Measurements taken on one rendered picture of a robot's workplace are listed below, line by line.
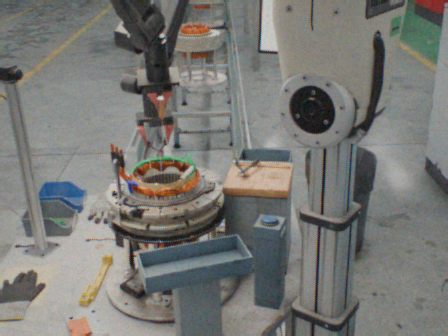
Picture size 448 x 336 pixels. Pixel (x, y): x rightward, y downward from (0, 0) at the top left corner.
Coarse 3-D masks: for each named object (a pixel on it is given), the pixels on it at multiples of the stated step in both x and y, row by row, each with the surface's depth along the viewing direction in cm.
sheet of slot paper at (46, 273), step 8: (56, 264) 181; (8, 272) 178; (16, 272) 178; (40, 272) 177; (48, 272) 177; (0, 280) 174; (40, 280) 173; (48, 280) 173; (0, 288) 170; (48, 288) 169; (40, 296) 166; (32, 304) 162; (40, 304) 162
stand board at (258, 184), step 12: (252, 168) 175; (264, 168) 175; (276, 168) 174; (288, 168) 174; (228, 180) 167; (240, 180) 167; (252, 180) 167; (264, 180) 167; (276, 180) 166; (288, 180) 166; (228, 192) 164; (240, 192) 163; (252, 192) 162; (264, 192) 161; (276, 192) 161; (288, 192) 161
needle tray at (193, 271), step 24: (216, 240) 137; (240, 240) 136; (144, 264) 134; (168, 264) 135; (192, 264) 134; (216, 264) 127; (240, 264) 129; (144, 288) 126; (168, 288) 126; (192, 288) 130; (216, 288) 132; (192, 312) 132; (216, 312) 134
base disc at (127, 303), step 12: (120, 264) 176; (108, 276) 170; (120, 276) 170; (108, 288) 165; (228, 288) 163; (120, 300) 159; (132, 300) 159; (144, 300) 159; (132, 312) 154; (144, 312) 154; (156, 312) 154; (168, 312) 154
